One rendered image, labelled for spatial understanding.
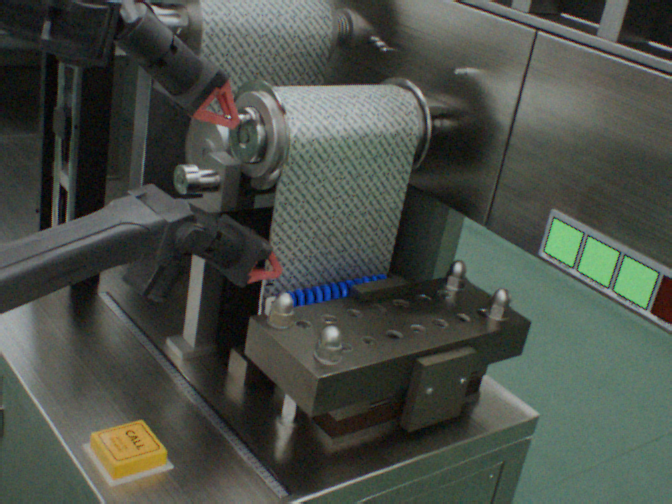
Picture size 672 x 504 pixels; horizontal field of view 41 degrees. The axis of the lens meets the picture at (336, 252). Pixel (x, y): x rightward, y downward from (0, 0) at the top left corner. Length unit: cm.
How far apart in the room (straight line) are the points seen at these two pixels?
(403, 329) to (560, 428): 191
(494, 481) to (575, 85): 60
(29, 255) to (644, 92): 75
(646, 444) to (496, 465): 184
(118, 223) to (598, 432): 240
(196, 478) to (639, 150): 68
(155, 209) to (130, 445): 29
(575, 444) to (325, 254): 190
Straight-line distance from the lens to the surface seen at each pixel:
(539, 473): 288
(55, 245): 93
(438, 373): 124
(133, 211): 102
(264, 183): 122
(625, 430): 325
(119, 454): 113
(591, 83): 123
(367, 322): 125
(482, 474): 139
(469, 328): 130
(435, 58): 142
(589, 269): 124
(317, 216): 126
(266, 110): 119
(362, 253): 135
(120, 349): 136
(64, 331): 140
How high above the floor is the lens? 162
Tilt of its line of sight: 24 degrees down
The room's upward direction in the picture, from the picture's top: 11 degrees clockwise
